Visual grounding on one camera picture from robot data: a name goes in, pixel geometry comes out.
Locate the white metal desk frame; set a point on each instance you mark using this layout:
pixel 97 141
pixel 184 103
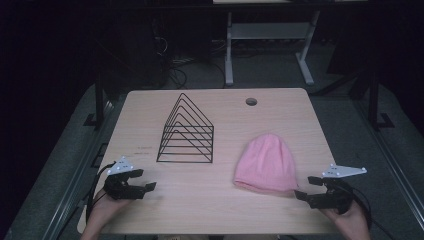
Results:
pixel 266 30

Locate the aluminium floor rail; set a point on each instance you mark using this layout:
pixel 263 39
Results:
pixel 396 163
pixel 71 186

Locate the person's right hand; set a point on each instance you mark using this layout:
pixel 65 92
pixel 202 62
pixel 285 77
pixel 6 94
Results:
pixel 352 224

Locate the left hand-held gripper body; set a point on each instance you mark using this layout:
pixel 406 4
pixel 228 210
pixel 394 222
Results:
pixel 120 189

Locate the person's left hand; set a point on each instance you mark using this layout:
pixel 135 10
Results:
pixel 106 208

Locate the black metal stand post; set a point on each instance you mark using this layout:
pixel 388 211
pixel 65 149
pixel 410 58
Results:
pixel 374 100
pixel 99 100

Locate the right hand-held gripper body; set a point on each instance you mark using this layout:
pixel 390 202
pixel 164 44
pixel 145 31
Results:
pixel 333 197

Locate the pink knit beanie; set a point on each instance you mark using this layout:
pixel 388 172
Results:
pixel 266 165

